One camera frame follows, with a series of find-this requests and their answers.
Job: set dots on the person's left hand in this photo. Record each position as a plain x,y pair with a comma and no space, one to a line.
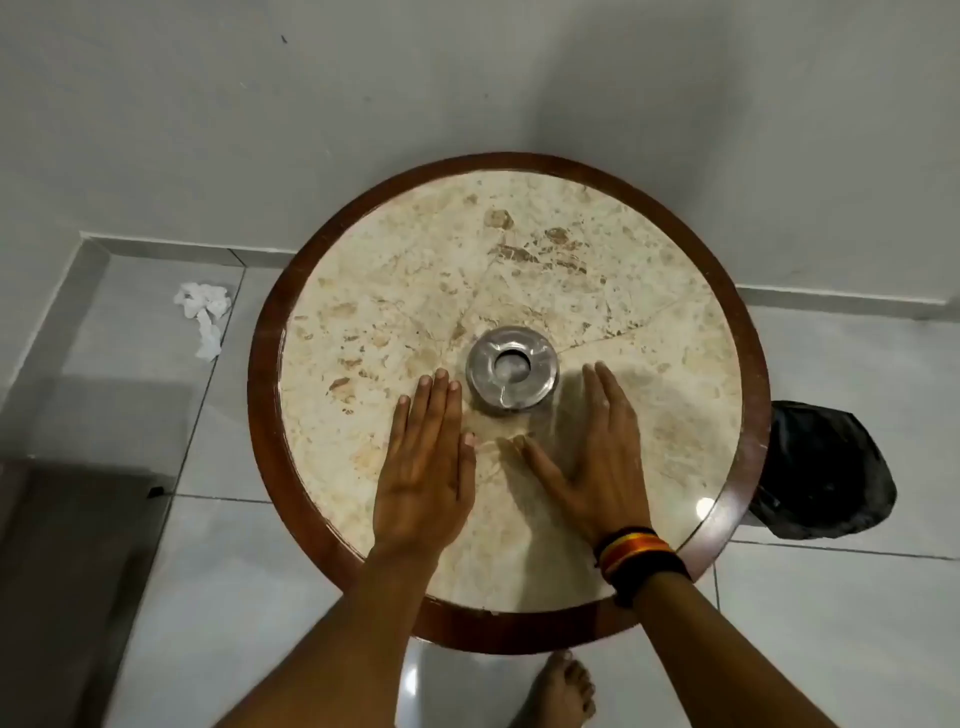
421,487

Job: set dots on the person's right hand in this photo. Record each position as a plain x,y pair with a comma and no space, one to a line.
607,480

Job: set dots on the person's left middle finger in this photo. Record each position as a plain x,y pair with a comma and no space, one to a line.
437,405

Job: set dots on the person's left little finger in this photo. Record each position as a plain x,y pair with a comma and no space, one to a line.
399,427

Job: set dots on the person's left thumb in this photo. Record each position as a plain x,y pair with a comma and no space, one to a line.
469,457

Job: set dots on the person's right thumb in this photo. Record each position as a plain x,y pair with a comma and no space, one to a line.
546,466

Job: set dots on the person's right forearm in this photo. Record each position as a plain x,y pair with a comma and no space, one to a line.
720,660

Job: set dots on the person's left forearm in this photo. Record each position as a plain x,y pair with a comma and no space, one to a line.
337,645

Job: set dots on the round metal ashtray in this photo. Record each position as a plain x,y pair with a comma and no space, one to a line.
511,369

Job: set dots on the black yellow red wristband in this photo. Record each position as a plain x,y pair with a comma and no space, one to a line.
637,559

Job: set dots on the round marble-top wooden table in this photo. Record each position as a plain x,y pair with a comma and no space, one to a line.
264,375

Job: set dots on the person's bare foot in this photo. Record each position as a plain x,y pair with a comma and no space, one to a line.
556,691

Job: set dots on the crumpled white tissue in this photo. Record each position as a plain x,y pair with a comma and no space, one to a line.
204,307

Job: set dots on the black trash bag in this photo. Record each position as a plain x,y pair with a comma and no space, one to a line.
821,472

